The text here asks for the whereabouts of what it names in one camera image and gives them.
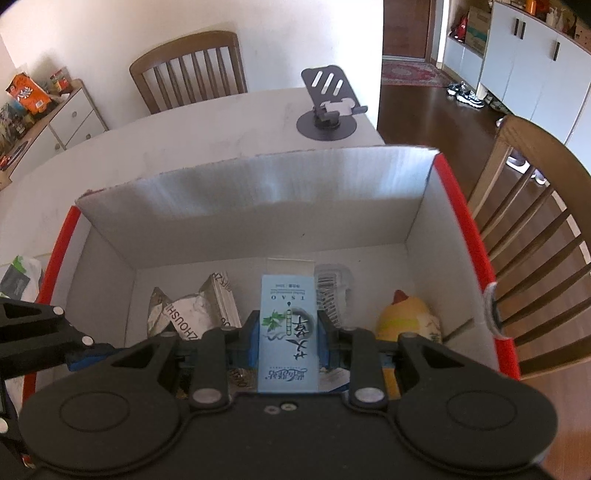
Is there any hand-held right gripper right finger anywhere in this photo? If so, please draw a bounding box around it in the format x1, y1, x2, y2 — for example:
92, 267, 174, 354
318, 310, 467, 409

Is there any white sideboard with wooden top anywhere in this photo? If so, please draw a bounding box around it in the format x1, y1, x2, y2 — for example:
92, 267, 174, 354
0, 78, 109, 190

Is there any brown wooden door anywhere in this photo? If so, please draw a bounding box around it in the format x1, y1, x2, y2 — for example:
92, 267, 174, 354
383, 0, 435, 58

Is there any brown cardboard box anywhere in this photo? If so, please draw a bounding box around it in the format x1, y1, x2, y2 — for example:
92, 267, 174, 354
464, 7, 492, 54

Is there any wooden slat-back chair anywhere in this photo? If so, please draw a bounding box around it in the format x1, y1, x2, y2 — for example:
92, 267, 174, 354
129, 31, 247, 115
467, 114, 591, 380

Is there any white printed plastic packet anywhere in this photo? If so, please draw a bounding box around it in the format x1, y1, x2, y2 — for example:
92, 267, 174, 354
314, 263, 355, 328

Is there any grey phone stand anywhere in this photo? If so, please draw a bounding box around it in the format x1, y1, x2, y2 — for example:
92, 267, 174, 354
295, 65, 369, 140

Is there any light blue carton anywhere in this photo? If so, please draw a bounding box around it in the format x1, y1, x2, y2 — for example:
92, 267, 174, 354
257, 274, 320, 394

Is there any red patterned rug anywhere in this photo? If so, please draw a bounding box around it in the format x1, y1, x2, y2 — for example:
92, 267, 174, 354
382, 59, 451, 88

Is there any white and wood wall cabinet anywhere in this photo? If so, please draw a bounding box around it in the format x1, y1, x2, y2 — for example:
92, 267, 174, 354
436, 0, 591, 144

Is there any orange snack bag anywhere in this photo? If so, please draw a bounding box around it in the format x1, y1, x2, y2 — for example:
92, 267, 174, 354
6, 73, 51, 114

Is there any red cardboard box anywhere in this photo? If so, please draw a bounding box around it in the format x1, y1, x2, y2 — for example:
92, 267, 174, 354
21, 145, 521, 409

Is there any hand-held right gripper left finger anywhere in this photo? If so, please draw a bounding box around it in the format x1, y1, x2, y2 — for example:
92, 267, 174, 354
108, 310, 260, 409

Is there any white patterned soft packet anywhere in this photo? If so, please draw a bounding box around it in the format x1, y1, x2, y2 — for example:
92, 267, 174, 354
0, 256, 44, 301

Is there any gold foil snack packet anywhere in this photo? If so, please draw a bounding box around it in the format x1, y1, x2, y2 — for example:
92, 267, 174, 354
147, 272, 243, 342

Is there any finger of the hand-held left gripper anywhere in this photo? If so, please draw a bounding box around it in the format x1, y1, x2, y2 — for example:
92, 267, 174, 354
0, 298, 118, 384
0, 378, 35, 468

